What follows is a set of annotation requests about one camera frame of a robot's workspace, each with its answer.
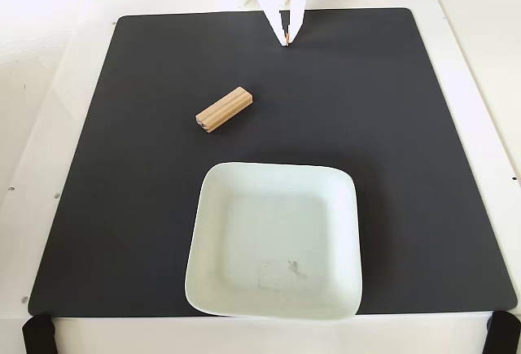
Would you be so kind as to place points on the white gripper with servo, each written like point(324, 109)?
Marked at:
point(272, 0)

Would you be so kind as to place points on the grooved wooden block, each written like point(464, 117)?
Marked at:
point(224, 109)

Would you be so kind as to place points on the white square plate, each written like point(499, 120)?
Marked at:
point(272, 244)

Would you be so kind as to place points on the black rubber mat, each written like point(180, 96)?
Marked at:
point(122, 191)

